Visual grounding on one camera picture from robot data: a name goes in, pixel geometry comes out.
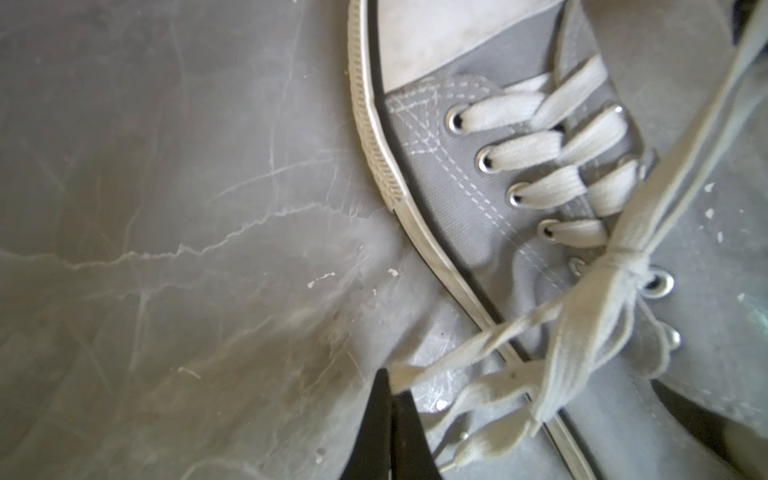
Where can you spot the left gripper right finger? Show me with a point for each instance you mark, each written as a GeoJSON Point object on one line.
{"type": "Point", "coordinates": [411, 457]}

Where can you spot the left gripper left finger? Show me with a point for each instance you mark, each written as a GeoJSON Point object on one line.
{"type": "Point", "coordinates": [370, 458]}

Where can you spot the white shoelace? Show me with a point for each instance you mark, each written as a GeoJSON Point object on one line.
{"type": "Point", "coordinates": [593, 320]}

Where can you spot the grey canvas sneaker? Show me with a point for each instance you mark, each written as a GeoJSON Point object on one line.
{"type": "Point", "coordinates": [502, 135]}

